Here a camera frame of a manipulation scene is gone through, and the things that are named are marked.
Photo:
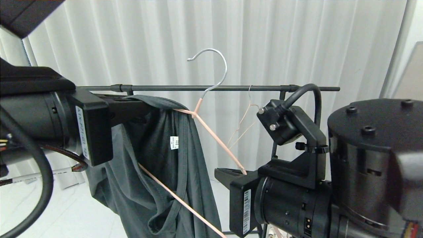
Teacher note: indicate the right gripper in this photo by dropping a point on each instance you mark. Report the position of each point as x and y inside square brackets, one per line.
[287, 211]

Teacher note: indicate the white curtain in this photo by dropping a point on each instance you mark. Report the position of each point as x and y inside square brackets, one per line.
[148, 39]

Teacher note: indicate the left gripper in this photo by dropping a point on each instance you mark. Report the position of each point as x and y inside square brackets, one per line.
[39, 119]

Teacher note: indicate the pink clothes hanger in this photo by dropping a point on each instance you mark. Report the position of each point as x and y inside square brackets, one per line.
[238, 125]
[211, 134]

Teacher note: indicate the dark grey long-sleeved shirt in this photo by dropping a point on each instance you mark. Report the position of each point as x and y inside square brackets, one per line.
[165, 185]

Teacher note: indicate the black clothes rack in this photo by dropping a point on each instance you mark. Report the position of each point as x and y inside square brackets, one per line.
[165, 88]

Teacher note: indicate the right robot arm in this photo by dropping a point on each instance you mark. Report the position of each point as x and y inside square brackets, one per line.
[370, 165]

